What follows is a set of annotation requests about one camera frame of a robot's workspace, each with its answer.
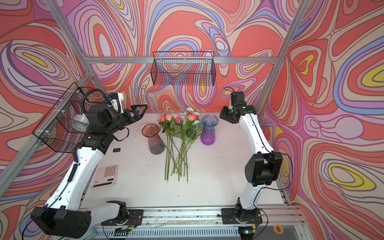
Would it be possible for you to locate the magenta pink rose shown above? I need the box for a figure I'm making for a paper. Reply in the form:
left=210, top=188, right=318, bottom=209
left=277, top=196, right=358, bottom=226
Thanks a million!
left=174, top=117, right=184, bottom=181

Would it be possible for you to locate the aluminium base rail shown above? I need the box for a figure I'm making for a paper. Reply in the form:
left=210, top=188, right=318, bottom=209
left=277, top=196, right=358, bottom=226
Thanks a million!
left=79, top=204, right=307, bottom=239

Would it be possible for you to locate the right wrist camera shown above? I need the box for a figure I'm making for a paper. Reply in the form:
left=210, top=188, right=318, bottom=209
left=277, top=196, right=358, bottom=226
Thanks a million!
left=231, top=92, right=247, bottom=108

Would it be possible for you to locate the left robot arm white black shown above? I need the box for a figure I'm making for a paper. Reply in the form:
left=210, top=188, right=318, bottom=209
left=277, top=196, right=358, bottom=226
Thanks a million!
left=31, top=103, right=148, bottom=239

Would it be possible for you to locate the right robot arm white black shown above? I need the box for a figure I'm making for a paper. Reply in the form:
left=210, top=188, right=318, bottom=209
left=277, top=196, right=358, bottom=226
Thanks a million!
left=220, top=105, right=283, bottom=225

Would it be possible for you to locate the red pink rose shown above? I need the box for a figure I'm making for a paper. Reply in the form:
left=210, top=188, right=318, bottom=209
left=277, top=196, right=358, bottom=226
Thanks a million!
left=172, top=113, right=199, bottom=178

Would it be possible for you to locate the black wire basket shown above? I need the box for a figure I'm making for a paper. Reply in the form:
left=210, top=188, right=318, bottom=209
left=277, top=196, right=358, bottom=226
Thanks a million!
left=151, top=51, right=216, bottom=86
left=33, top=83, right=108, bottom=153

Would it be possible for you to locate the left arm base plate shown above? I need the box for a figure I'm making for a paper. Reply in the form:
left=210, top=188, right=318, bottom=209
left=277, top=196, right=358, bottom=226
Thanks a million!
left=101, top=209, right=144, bottom=227

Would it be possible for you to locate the salmon pink rose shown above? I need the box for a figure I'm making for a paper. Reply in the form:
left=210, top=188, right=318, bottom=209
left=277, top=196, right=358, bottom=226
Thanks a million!
left=158, top=113, right=171, bottom=182

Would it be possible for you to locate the back black wire basket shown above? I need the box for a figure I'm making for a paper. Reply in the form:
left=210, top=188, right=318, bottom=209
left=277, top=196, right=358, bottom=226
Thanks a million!
left=151, top=51, right=216, bottom=86

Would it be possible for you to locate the left black wire basket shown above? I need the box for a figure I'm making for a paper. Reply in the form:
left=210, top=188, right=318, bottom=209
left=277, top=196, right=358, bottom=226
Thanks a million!
left=33, top=83, right=108, bottom=153

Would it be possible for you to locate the white blue flower sprig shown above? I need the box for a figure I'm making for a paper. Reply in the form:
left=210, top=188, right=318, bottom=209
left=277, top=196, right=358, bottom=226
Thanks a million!
left=173, top=107, right=205, bottom=184

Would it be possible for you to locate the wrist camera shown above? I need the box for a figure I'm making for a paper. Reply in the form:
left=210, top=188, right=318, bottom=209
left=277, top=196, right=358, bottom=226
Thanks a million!
left=109, top=93, right=124, bottom=114
left=231, top=92, right=247, bottom=108

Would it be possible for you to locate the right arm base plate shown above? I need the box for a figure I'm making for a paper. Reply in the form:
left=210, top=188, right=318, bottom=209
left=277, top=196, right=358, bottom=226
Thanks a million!
left=218, top=208, right=263, bottom=226

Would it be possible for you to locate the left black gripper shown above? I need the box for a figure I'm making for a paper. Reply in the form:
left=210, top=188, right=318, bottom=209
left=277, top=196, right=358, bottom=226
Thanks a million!
left=103, top=104, right=147, bottom=136

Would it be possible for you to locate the pink calculator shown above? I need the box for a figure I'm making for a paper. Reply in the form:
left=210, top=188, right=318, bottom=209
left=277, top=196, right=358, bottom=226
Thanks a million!
left=91, top=165, right=119, bottom=189

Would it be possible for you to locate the blue purple glass vase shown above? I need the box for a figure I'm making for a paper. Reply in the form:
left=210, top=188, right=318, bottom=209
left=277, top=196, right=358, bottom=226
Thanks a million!
left=201, top=115, right=219, bottom=146

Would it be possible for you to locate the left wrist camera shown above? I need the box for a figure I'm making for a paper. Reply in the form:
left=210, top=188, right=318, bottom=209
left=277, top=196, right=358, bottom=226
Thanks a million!
left=109, top=93, right=124, bottom=114

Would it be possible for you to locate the silver tape roll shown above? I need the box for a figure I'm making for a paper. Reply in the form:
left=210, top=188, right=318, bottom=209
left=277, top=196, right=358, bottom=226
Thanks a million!
left=72, top=114, right=89, bottom=125

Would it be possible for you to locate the light pink rose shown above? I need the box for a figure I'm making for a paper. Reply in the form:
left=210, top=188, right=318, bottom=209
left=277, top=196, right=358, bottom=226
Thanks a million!
left=167, top=114, right=179, bottom=178

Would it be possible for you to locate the red grey glass vase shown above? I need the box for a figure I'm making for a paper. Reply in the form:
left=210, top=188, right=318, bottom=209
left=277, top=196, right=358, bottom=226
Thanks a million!
left=142, top=124, right=166, bottom=155

